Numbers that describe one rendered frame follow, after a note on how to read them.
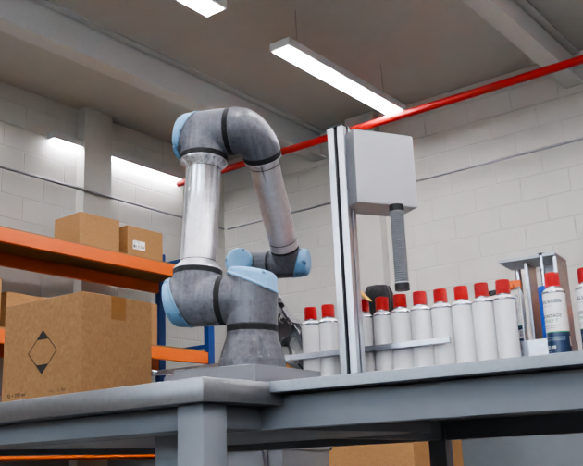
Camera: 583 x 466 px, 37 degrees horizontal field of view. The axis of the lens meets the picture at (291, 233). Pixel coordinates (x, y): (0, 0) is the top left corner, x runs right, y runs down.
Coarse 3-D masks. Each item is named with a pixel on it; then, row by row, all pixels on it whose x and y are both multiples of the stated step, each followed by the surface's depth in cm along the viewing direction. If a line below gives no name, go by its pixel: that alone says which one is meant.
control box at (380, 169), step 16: (352, 144) 214; (368, 144) 215; (384, 144) 216; (400, 144) 218; (352, 160) 213; (368, 160) 213; (384, 160) 215; (400, 160) 217; (352, 176) 212; (368, 176) 212; (384, 176) 214; (400, 176) 216; (352, 192) 212; (368, 192) 211; (384, 192) 213; (400, 192) 215; (352, 208) 214; (368, 208) 214; (384, 208) 215
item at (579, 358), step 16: (560, 352) 132; (576, 352) 130; (416, 368) 143; (432, 368) 141; (448, 368) 140; (464, 368) 139; (480, 368) 137; (496, 368) 136; (512, 368) 135; (528, 368) 133; (544, 368) 134; (560, 368) 135; (576, 368) 136; (272, 384) 156; (288, 384) 155; (304, 384) 153; (320, 384) 151; (336, 384) 150; (352, 384) 148; (368, 384) 147; (384, 384) 149; (400, 384) 150; (496, 416) 273; (512, 416) 277
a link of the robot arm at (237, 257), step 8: (240, 248) 232; (232, 256) 231; (240, 256) 230; (248, 256) 230; (256, 256) 231; (264, 256) 231; (232, 264) 230; (240, 264) 229; (248, 264) 229; (256, 264) 230; (264, 264) 230
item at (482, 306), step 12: (480, 288) 206; (480, 300) 205; (480, 312) 204; (492, 312) 205; (480, 324) 204; (492, 324) 204; (480, 336) 203; (492, 336) 203; (480, 348) 202; (492, 348) 202; (480, 360) 202
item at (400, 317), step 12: (396, 300) 216; (396, 312) 214; (408, 312) 215; (396, 324) 214; (408, 324) 214; (396, 336) 213; (408, 336) 213; (408, 348) 212; (396, 360) 212; (408, 360) 211
